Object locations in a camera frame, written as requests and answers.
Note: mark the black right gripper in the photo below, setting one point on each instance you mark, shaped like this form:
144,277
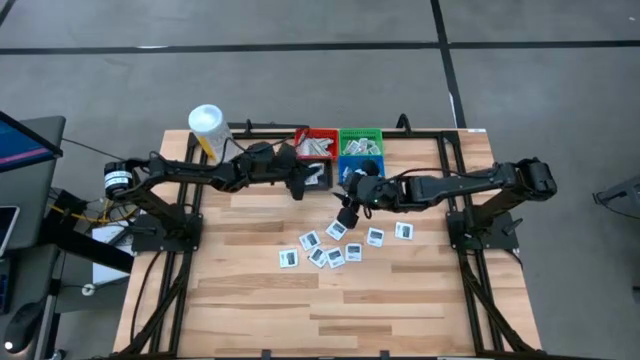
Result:
375,192

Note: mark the blue plastic basket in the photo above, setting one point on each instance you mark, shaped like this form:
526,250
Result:
345,161

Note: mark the white blue-print square packet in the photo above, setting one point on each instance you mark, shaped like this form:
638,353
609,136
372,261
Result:
353,252
375,237
336,230
289,258
318,177
404,230
317,257
351,175
310,240
335,257

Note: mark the white wipes canister yellow label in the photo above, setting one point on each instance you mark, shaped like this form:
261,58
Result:
210,127

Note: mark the white tape roll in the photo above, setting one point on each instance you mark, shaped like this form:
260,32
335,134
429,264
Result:
84,290

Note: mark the black computer mouse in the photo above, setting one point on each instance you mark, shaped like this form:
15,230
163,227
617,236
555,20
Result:
25,325

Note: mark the green plastic basket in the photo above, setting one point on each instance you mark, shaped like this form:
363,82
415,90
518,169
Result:
350,134

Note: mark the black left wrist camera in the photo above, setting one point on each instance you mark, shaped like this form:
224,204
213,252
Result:
286,152

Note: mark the white tablet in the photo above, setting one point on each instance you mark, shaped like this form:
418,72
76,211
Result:
7,230

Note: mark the black table frame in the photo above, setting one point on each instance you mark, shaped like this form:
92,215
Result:
480,310

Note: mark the grey floor stand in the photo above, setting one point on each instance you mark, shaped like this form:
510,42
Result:
625,192

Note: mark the blue screen monitor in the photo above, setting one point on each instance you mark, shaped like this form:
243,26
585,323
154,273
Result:
20,145

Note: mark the white paper sheet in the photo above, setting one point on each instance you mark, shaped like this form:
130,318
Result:
107,272

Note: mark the small white packet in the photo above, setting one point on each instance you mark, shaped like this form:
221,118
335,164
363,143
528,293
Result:
364,143
351,147
374,150

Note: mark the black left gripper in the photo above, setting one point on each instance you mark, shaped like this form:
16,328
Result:
270,170

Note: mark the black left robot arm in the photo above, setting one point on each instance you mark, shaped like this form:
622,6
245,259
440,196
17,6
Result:
175,172

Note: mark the black table clamp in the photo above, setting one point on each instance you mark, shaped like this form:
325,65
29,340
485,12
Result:
399,122

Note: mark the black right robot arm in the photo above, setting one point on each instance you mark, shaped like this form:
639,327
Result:
450,185

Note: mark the green white strip packet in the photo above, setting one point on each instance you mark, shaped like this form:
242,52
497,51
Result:
303,147
326,143

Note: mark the grey side desk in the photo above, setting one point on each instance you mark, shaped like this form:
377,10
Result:
35,200

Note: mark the black plastic basket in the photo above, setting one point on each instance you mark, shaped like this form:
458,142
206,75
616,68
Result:
322,188

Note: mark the black clamp bar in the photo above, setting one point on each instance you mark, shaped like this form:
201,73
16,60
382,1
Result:
270,126

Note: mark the red plastic basket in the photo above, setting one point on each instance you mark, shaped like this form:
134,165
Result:
330,132

